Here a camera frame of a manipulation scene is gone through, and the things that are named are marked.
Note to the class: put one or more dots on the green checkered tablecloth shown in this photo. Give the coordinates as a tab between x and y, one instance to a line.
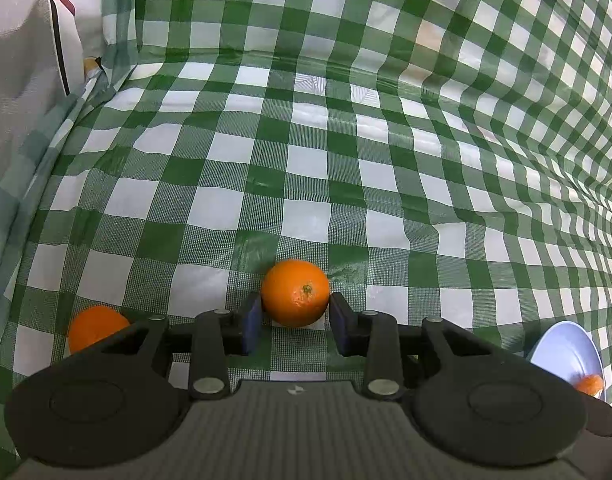
366	135

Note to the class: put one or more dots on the white printed cloth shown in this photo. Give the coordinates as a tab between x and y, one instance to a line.
88	5

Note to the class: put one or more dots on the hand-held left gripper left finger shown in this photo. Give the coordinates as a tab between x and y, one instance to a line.
251	327

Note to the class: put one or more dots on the orange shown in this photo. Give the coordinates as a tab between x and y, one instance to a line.
295	292
93	327
590	385

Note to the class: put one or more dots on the light blue bowl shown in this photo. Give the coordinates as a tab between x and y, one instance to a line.
566	352

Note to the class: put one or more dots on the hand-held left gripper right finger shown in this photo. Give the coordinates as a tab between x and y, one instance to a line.
338	327

